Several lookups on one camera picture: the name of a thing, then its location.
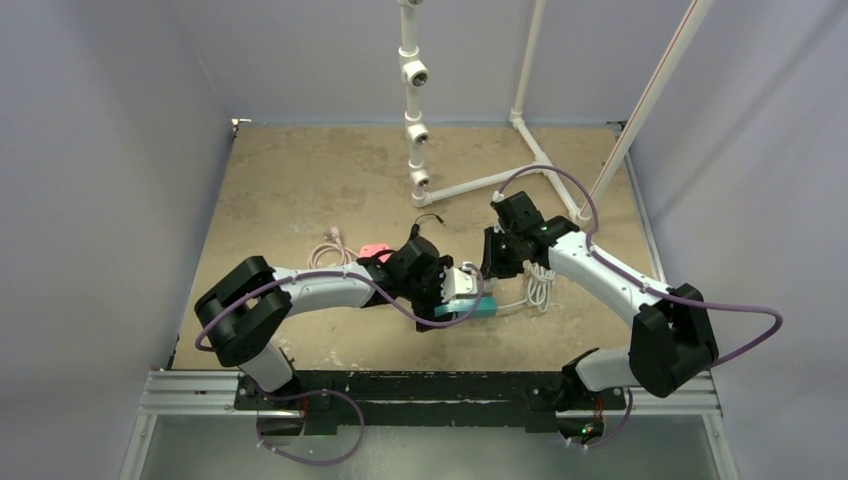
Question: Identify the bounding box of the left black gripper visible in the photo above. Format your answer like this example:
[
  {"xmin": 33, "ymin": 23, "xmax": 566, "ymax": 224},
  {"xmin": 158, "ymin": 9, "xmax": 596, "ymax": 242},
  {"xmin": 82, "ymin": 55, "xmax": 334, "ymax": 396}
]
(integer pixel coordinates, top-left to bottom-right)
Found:
[{"xmin": 400, "ymin": 256, "xmax": 458, "ymax": 330}]

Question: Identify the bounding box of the black power adapter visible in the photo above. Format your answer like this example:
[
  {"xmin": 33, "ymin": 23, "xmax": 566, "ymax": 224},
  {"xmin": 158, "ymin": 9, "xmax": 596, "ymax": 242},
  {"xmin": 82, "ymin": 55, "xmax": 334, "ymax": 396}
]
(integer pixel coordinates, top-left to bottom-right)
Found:
[{"xmin": 410, "ymin": 214, "xmax": 446, "ymax": 241}]

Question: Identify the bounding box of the pink square plug adapter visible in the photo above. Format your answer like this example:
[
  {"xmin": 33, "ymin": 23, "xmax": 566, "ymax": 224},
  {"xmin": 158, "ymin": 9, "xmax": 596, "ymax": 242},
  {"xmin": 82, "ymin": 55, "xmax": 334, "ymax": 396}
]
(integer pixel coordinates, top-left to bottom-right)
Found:
[{"xmin": 358, "ymin": 243, "xmax": 395, "ymax": 262}]

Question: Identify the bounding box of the teal power strip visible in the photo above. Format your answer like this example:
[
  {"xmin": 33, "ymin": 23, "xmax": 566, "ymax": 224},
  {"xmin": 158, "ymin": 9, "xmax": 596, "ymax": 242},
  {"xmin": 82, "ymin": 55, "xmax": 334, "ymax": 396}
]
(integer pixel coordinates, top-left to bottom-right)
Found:
[{"xmin": 434, "ymin": 296, "xmax": 498, "ymax": 320}]

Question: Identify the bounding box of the pink cable with plug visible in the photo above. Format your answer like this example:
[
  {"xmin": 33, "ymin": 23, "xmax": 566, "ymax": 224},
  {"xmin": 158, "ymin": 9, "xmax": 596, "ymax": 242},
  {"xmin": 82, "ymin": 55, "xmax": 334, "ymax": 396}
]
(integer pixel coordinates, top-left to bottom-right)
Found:
[{"xmin": 308, "ymin": 227, "xmax": 359, "ymax": 270}]

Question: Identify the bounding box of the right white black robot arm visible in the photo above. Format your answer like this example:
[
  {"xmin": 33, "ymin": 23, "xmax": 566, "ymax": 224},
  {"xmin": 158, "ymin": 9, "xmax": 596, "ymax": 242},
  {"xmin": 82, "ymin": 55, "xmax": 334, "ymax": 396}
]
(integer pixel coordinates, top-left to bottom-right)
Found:
[{"xmin": 481, "ymin": 192, "xmax": 719, "ymax": 407}]

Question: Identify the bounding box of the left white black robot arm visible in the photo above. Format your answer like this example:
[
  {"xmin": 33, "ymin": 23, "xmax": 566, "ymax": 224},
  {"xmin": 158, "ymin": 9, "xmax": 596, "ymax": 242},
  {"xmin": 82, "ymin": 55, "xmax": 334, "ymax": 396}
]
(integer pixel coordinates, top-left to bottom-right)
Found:
[{"xmin": 194, "ymin": 236, "xmax": 454, "ymax": 409}]

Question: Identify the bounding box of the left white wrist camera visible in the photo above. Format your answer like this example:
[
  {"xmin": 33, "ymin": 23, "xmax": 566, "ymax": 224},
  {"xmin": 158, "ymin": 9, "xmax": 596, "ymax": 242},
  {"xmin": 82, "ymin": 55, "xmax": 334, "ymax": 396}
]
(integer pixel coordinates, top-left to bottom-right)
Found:
[{"xmin": 441, "ymin": 267, "xmax": 479, "ymax": 303}]

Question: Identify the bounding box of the white coiled power cable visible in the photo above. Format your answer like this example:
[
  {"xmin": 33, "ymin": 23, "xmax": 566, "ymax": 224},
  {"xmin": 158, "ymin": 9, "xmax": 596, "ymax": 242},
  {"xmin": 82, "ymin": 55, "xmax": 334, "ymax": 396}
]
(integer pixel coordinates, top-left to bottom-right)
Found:
[{"xmin": 496, "ymin": 261, "xmax": 559, "ymax": 314}]

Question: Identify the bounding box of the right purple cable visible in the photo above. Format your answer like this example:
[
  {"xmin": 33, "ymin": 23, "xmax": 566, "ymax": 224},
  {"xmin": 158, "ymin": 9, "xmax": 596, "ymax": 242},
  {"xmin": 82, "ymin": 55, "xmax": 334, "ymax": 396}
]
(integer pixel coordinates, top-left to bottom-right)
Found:
[{"xmin": 493, "ymin": 164, "xmax": 784, "ymax": 452}]

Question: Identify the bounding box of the purple cable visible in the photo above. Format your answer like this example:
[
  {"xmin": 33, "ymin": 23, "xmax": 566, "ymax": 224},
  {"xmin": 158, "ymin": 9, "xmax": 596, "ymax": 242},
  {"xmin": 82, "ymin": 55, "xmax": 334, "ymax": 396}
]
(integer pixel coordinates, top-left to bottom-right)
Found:
[
  {"xmin": 493, "ymin": 164, "xmax": 784, "ymax": 452},
  {"xmin": 194, "ymin": 261, "xmax": 486, "ymax": 466}
]

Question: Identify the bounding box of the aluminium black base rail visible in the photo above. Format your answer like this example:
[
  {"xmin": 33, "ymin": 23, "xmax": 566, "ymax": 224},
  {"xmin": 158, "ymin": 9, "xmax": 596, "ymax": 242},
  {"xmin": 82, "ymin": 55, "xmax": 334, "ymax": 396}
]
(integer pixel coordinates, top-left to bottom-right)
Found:
[{"xmin": 140, "ymin": 370, "xmax": 720, "ymax": 435}]

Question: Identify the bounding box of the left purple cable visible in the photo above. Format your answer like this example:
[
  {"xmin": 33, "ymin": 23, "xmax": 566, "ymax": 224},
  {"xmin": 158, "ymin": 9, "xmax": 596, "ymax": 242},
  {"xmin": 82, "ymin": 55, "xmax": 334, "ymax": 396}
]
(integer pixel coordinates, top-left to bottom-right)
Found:
[{"xmin": 194, "ymin": 261, "xmax": 486, "ymax": 466}]

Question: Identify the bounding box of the white PVC pipe frame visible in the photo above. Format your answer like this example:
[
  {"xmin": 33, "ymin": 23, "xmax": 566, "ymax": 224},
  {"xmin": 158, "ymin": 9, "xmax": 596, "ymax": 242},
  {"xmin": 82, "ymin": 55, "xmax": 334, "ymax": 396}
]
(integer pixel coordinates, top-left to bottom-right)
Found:
[{"xmin": 398, "ymin": 1, "xmax": 712, "ymax": 221}]

